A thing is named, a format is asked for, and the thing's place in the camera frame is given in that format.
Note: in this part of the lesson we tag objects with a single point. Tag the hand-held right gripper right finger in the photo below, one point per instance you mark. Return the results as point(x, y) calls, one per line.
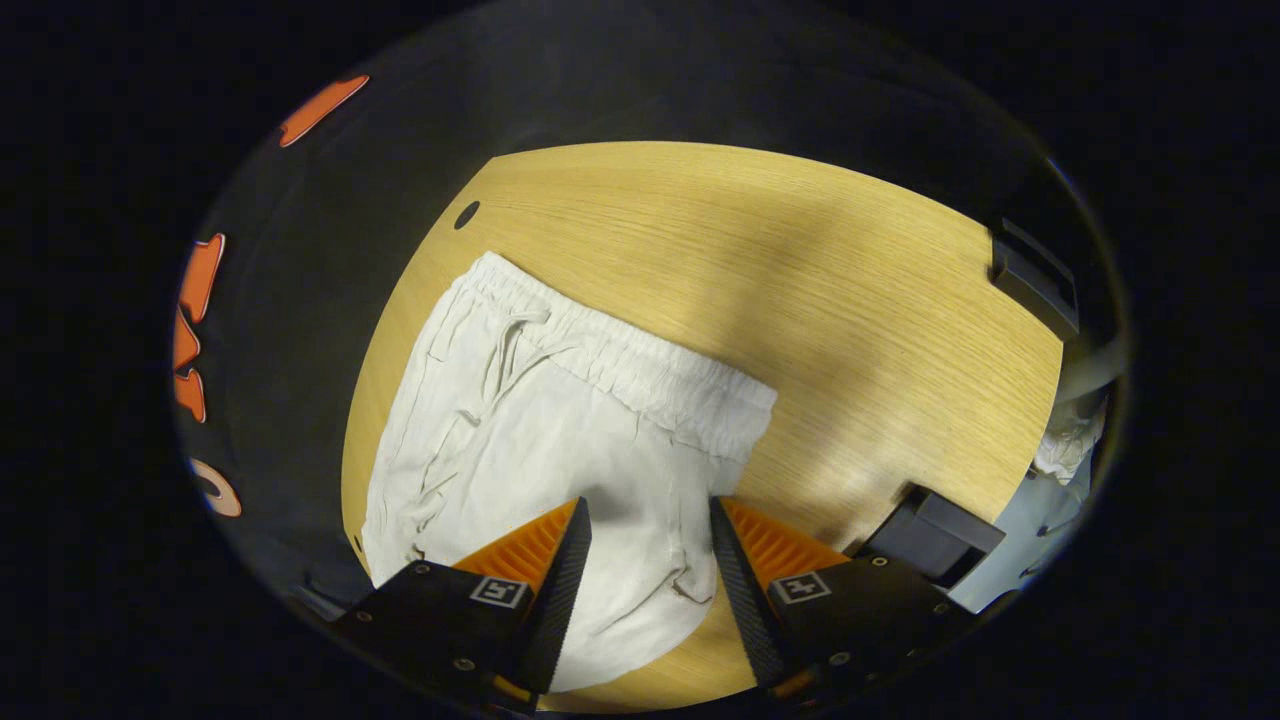
point(745, 610)

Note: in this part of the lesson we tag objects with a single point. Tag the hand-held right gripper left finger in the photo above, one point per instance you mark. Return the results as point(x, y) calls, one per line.
point(555, 610)

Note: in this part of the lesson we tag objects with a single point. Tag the white jeans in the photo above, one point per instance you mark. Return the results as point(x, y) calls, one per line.
point(560, 440)

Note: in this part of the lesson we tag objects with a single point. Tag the black block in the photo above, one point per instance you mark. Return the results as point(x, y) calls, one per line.
point(1030, 285)
point(930, 535)

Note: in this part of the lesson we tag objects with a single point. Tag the white crumpled cloth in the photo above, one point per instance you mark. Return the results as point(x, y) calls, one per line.
point(1070, 445)

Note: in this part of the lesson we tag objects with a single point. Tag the white curved tube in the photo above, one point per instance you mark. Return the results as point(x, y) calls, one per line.
point(1090, 370)

